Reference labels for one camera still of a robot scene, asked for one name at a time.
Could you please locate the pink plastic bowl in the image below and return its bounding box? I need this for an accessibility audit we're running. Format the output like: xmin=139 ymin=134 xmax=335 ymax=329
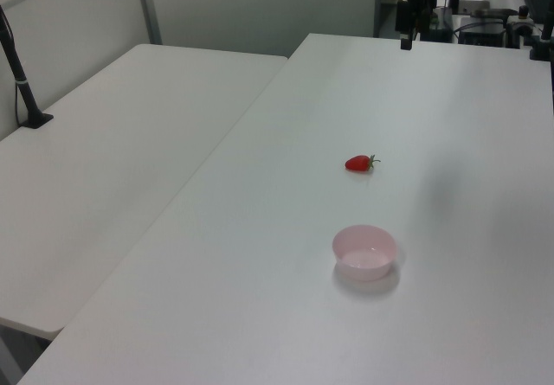
xmin=332 ymin=224 xmax=398 ymax=283

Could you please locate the black camera stand pole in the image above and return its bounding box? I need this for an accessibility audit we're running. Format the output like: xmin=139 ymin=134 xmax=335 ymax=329
xmin=0 ymin=3 xmax=55 ymax=129
xmin=527 ymin=0 xmax=554 ymax=61

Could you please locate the white side table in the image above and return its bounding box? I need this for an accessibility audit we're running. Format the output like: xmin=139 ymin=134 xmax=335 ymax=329
xmin=0 ymin=42 xmax=290 ymax=335

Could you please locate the red strawberry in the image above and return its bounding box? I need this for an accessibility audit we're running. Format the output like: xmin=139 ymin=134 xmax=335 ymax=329
xmin=344 ymin=153 xmax=382 ymax=173

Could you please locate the black desk equipment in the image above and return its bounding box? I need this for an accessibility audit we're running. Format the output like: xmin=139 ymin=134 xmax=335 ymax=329
xmin=457 ymin=7 xmax=521 ymax=49

